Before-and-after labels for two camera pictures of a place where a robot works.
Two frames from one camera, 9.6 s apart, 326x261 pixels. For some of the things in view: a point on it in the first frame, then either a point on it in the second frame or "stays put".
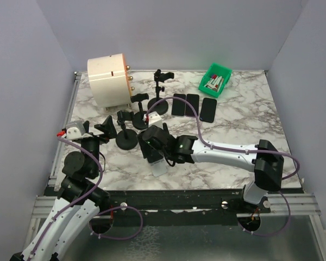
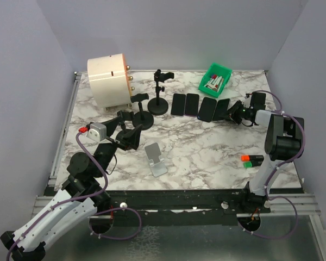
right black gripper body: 167,153 -> 244,112
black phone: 208,110 stays put
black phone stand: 138,118 stays put
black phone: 154,156 -> 221,109
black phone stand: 161,107 stays put
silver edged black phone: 178,108 stays put
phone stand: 126,139 stays put
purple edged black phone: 193,100 stays put
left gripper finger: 107,128 -> 132,137
